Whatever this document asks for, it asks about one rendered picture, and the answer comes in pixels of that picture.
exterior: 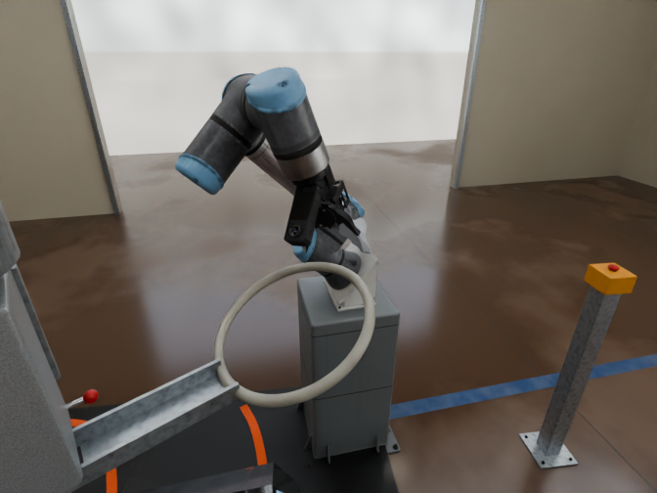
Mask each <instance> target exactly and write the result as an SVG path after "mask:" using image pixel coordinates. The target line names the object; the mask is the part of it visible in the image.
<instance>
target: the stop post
mask: <svg viewBox="0 0 657 493"><path fill-rule="evenodd" d="M609 264H614V265H617V266H619V267H620V270H618V271H613V270H610V269H609V268H608V265H609ZM636 279H637V276H636V275H634V274H633V273H631V272H629V271H628V270H626V269H624V268H623V267H621V266H620V265H618V264H616V263H599V264H590V265H589V267H588V270H587V273H586V276H585V279H584V280H585V281H586V282H587V283H588V284H590V288H589V291H588V294H587V297H586V300H585V303H584V306H583V309H582V311H581V314H580V317H579V320H578V323H577V326H576V329H575V332H574V334H573V337H572V340H571V342H570V345H569V348H568V351H567V354H566V357H565V360H564V363H563V366H562V369H561V372H560V374H559V377H558V380H557V383H556V386H555V389H554V392H553V395H552V397H551V400H550V402H549V405H548V408H547V413H546V416H545V419H544V422H543V425H542V428H541V431H537V432H528V433H519V436H520V438H521V439H522V441H523V442H524V444H525V445H526V447H527V448H528V450H529V451H530V453H531V455H532V456H533V458H534V459H535V461H536V462H537V464H538V465H539V467H540V469H541V470H543V469H551V468H559V467H567V466H575V465H578V463H577V461H576V460H575V459H574V457H573V456H572V455H571V453H570V452H569V451H568V449H567V448H566V447H565V445H564V444H563V443H564V440H565V438H566V435H567V432H568V430H569V427H570V425H571V423H572V421H573V418H574V415H575V413H576V410H577V408H578V405H579V403H580V400H581V397H582V395H583V392H584V390H585V387H586V385H587V382H588V379H589V377H590V374H591V370H592V368H593V365H594V363H595V360H596V357H597V355H598V352H599V350H600V347H601V345H602V343H603V340H604V338H605V335H606V333H607V330H608V328H609V325H610V322H611V320H612V317H613V315H614V312H615V310H616V307H617V304H618V302H619V299H620V297H621V294H622V293H631V292H632V290H633V288H634V285H635V281H636Z"/></svg>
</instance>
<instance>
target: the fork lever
mask: <svg viewBox="0 0 657 493"><path fill-rule="evenodd" d="M220 365H222V363H221V360H220V359H219V358H218V359H216V360H214V361H212V362H210V363H208V364H206V365H204V366H202V367H200V368H198V369H195V370H193V371H191V372H189V373H187V374H185V375H183V376H182V377H180V378H178V379H176V380H174V381H170V382H168V383H166V384H164V385H162V386H160V387H158V388H156V389H154V390H152V391H150V392H147V393H145V394H143V395H141V396H139V397H137V398H135V399H133V400H131V401H129V402H127V403H125V404H122V405H120V406H118V407H116V408H114V409H112V410H110V411H108V412H106V413H104V414H102V415H101V416H98V417H96V418H94V419H92V420H90V421H88V422H86V423H84V424H82V425H80V426H77V427H74V428H73V429H72V430H73V435H74V439H75V443H76V448H77V447H79V446H80V449H81V453H82V457H83V461H84V463H83V464H81V469H82V473H83V477H82V482H81V483H80V484H79V485H77V486H75V487H74V488H72V489H70V490H68V491H67V492H65V493H71V492H73V491H75V490H76V489H78V488H80V487H82V486H84V485H85V484H87V483H89V482H91V481H93V480H94V479H96V478H98V477H100V476H102V475H103V474H105V473H107V472H109V471H111V470H113V469H115V468H117V467H118V466H120V465H122V464H124V463H126V462H127V461H129V460H131V459H133V458H135V457H136V456H138V455H140V454H142V453H144V452H145V451H147V450H149V449H151V448H153V447H154V446H155V445H157V444H159V443H161V442H162V441H164V440H166V439H168V438H170V437H171V436H173V435H175V434H177V433H179V432H180V431H182V430H184V429H186V428H188V427H189V426H192V425H194V424H196V423H197V422H199V421H201V420H203V419H205V418H206V417H208V416H210V415H212V414H213V413H215V412H217V411H219V410H221V409H222V408H224V407H226V406H228V405H230V404H231V403H233V402H235V401H237V400H239V399H238V398H236V397H235V392H236V391H237V390H238V389H239V388H240V385H239V383H238V382H235V383H233V384H231V385H229V386H227V387H224V386H223V385H222V383H221V382H220V381H219V379H218V377H217V374H216V369H217V367H218V366H220Z"/></svg>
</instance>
